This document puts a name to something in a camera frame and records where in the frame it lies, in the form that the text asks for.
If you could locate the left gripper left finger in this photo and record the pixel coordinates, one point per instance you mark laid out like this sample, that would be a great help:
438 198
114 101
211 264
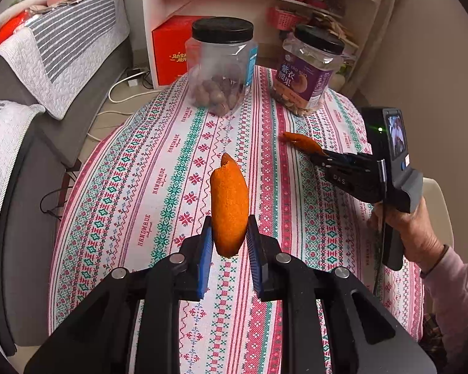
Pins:
130 321

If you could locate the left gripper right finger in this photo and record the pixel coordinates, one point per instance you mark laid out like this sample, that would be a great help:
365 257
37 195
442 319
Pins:
330 320

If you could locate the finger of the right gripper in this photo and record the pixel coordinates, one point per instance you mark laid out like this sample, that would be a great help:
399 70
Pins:
330 158

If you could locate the orange peel long piece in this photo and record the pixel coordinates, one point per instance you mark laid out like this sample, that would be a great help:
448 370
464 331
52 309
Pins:
303 143

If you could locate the white trash bin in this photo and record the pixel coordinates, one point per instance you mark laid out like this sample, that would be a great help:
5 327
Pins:
438 211

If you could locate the right hand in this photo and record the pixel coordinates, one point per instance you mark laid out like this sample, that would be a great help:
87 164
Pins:
418 237

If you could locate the clear jar purple label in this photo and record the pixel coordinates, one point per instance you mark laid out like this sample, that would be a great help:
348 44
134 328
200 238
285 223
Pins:
311 56

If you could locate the patterned pink green tablecloth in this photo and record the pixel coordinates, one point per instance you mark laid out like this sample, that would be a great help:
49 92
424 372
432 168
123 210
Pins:
153 181

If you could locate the pink basket lower shelf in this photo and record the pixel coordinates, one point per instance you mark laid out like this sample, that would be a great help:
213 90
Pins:
283 20

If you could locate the clear jar blue label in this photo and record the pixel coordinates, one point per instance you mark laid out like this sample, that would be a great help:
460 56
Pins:
221 55

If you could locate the grey sofa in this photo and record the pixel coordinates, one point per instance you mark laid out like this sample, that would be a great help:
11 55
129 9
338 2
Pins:
27 233

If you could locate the red gift box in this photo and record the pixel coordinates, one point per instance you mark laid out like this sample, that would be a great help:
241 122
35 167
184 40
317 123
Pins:
169 41

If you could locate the grey striped quilted cover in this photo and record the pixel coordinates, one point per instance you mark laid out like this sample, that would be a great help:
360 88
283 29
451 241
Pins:
54 55

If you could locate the red orange pillow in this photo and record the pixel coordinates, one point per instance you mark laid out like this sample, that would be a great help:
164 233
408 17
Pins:
12 21

